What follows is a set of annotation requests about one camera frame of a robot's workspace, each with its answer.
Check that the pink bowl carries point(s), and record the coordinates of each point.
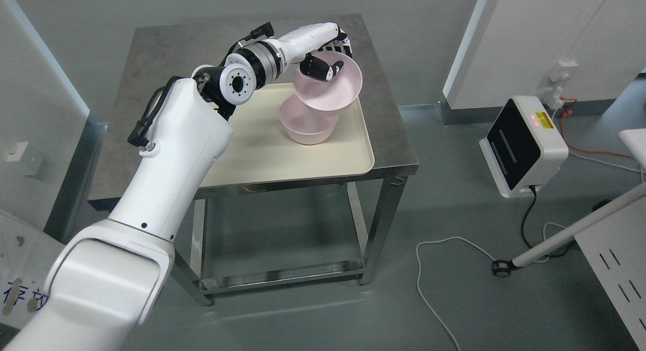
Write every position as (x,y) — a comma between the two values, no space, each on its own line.
(305,125)
(335,94)

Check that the white wall socket plug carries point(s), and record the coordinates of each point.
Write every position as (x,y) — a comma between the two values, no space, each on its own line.
(560,73)

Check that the beige plastic tray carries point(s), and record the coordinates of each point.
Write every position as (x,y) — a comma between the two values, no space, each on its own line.
(261,151)

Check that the white black charging unit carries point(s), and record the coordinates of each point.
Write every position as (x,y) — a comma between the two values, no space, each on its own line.
(523,147)

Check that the white wall box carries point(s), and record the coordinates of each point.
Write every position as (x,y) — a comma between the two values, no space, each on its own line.
(13,151)

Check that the stainless steel table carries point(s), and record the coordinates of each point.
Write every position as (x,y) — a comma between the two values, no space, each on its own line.
(159,51)

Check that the white perforated panel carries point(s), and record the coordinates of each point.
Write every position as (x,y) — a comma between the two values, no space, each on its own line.
(615,250)

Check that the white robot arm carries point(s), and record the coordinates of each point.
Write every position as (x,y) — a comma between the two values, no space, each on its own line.
(107,279)

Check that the white sign with blue text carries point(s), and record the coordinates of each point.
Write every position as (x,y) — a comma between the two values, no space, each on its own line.
(27,255)

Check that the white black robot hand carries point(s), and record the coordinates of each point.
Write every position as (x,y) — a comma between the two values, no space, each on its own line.
(299,46)

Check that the white cart leg with caster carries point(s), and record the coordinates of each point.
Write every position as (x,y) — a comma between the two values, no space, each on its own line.
(634,139)

